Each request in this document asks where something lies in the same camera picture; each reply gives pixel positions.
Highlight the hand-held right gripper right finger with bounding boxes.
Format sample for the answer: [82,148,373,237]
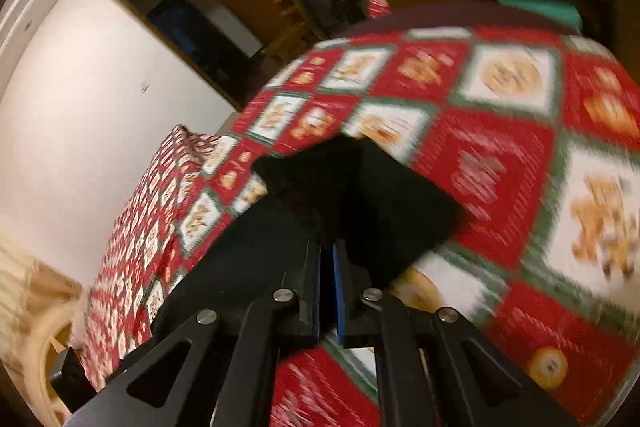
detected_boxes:
[331,238,583,427]

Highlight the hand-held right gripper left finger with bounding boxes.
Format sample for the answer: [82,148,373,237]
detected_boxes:
[65,239,323,427]

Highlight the black pants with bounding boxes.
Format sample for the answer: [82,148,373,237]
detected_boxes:
[150,134,463,348]

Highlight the red printed blanket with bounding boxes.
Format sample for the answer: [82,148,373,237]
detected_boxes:
[80,24,640,427]

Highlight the cream wooden headboard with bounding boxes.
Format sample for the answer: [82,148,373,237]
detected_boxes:
[15,302,76,423]

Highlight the beige patterned curtain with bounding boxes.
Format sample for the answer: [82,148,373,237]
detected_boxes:
[0,234,83,358]

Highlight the wooden chair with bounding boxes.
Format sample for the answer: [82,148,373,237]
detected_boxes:
[252,0,326,72]

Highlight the teal cloth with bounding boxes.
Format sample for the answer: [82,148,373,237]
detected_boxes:
[495,0,583,32]

